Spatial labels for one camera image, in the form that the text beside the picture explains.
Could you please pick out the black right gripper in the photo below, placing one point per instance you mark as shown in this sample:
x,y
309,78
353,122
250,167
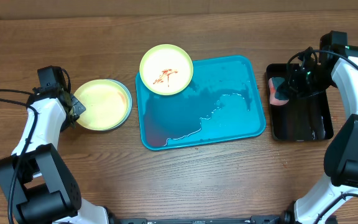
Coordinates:
x,y
294,89

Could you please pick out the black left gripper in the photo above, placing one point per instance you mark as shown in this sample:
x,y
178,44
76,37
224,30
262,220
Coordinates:
x,y
79,108

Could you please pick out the yellow plate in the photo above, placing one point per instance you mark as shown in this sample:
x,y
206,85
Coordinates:
x,y
105,103

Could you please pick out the light blue plate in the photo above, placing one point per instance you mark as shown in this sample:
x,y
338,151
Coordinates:
x,y
129,104

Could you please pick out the yellow plate ketchup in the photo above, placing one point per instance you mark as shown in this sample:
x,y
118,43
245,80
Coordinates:
x,y
166,69

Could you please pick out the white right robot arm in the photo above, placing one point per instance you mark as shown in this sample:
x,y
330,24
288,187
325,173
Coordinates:
x,y
339,181

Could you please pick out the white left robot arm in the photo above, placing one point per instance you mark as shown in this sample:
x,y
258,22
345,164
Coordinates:
x,y
36,182

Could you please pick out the black water tray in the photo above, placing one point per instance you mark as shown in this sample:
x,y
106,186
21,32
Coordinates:
x,y
305,119

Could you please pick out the teal plastic tray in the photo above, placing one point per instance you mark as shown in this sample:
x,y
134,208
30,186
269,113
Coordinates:
x,y
221,103

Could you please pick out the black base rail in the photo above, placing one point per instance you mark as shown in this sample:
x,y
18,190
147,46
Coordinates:
x,y
256,219

